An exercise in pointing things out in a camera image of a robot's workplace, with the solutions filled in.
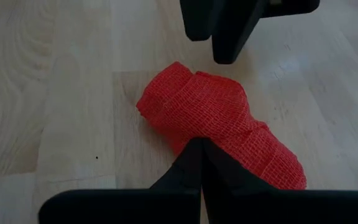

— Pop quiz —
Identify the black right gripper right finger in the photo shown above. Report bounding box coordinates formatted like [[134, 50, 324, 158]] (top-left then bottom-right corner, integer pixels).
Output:
[[202, 139, 358, 224]]

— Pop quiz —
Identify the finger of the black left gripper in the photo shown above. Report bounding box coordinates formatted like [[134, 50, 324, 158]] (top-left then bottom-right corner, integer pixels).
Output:
[[212, 0, 321, 65], [179, 0, 217, 42]]

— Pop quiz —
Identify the red bandage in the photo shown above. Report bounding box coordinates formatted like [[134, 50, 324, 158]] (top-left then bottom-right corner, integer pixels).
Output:
[[135, 61, 308, 190]]

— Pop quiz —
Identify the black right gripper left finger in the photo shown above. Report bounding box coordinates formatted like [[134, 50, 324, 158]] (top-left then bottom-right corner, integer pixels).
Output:
[[39, 138, 202, 224]]

